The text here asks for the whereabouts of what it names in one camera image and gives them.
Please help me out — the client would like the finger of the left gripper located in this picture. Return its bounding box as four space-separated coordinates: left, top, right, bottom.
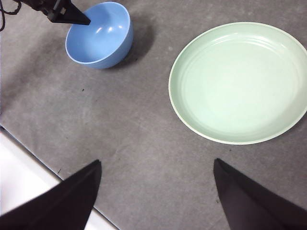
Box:
49 0 92 26

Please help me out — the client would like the black cable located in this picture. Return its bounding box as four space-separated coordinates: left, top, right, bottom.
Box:
0 0 22 32

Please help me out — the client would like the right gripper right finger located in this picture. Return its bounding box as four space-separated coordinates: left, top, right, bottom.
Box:
213 158 307 230

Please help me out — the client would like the blue ribbed bowl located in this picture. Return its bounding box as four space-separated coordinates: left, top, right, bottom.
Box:
65 1 134 69

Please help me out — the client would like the white platform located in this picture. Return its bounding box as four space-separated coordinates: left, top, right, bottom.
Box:
0 126 120 230

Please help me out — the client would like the green round plate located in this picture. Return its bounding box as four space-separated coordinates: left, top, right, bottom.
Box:
168 22 307 145

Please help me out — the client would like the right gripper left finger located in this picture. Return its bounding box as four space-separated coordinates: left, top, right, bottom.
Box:
0 159 102 230

